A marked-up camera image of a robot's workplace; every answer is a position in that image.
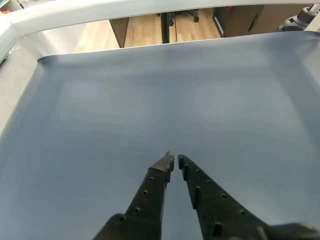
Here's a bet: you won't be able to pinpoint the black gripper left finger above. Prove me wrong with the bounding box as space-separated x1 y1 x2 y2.
93 150 175 240

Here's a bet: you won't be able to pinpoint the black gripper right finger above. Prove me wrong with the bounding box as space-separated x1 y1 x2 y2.
177 154 276 240

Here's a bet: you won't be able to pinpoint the dark blue-grey table mat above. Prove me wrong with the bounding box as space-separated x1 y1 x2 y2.
0 31 320 240

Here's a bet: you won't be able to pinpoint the black desk leg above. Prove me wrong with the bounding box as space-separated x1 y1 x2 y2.
160 11 171 45

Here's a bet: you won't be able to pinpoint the brown cabinet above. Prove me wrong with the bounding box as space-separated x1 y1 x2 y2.
213 4 266 39

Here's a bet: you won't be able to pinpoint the black office chair base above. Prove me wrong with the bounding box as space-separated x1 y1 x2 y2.
168 8 200 27

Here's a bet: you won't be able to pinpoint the grey machine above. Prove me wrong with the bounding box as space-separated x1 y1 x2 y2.
278 3 320 33

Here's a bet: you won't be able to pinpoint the silver table frame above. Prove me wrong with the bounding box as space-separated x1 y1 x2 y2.
0 0 320 65

